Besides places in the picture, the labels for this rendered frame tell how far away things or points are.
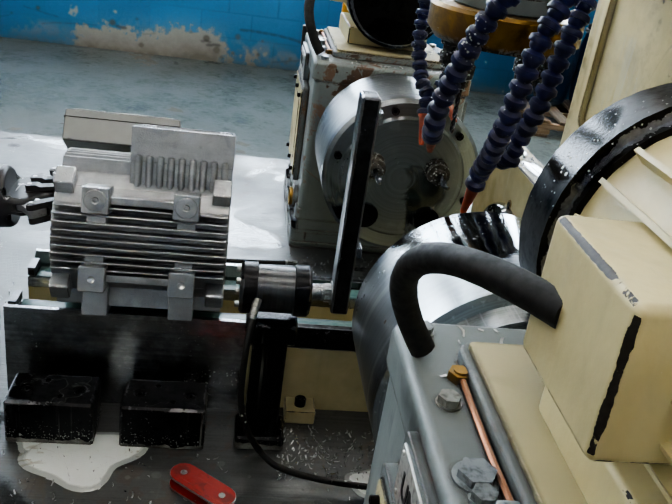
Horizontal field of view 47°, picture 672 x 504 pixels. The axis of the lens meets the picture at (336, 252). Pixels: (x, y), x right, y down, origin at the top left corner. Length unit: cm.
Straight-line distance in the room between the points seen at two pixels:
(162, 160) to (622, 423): 70
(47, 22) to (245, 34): 155
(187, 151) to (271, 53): 566
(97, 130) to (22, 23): 560
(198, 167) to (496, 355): 51
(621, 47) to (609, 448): 83
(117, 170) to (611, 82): 65
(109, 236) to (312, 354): 30
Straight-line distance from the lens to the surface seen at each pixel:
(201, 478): 92
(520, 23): 88
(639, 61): 107
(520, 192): 101
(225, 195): 91
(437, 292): 67
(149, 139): 94
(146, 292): 96
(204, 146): 93
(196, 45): 659
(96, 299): 96
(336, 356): 102
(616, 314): 32
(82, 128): 123
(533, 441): 46
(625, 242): 36
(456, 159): 123
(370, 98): 80
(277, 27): 654
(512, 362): 53
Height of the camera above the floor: 144
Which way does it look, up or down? 25 degrees down
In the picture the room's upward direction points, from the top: 8 degrees clockwise
